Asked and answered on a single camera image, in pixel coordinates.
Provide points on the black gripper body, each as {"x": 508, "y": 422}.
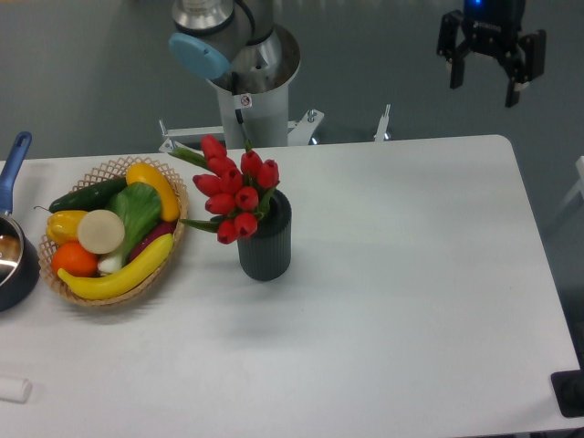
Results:
{"x": 491, "y": 28}

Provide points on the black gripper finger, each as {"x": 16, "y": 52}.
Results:
{"x": 524, "y": 63}
{"x": 454, "y": 53}

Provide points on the red tulip bouquet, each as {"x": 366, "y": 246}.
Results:
{"x": 238, "y": 194}

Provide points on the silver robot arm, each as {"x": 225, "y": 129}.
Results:
{"x": 238, "y": 46}

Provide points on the dark grey ribbed vase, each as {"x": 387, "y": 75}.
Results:
{"x": 266, "y": 255}

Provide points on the black box at edge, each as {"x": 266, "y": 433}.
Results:
{"x": 568, "y": 388}

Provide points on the short yellow squash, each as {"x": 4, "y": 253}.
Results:
{"x": 142, "y": 172}

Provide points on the purple eggplant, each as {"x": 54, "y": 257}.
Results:
{"x": 160, "y": 229}

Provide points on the green bok choy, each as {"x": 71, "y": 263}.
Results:
{"x": 139, "y": 208}

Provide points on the green cucumber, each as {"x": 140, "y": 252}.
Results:
{"x": 89, "y": 198}

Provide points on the beige round disc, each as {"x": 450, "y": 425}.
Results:
{"x": 101, "y": 232}

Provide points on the long yellow squash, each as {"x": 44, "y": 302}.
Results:
{"x": 123, "y": 281}

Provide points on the yellow bell pepper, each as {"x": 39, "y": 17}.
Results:
{"x": 62, "y": 226}

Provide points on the orange fruit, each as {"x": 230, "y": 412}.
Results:
{"x": 75, "y": 259}

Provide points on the white cylinder object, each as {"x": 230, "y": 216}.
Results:
{"x": 14, "y": 389}

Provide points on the white frame at right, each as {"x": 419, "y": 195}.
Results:
{"x": 569, "y": 204}

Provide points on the white metal base frame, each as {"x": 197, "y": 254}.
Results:
{"x": 312, "y": 129}

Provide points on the blue handled saucepan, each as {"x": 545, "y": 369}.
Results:
{"x": 19, "y": 260}

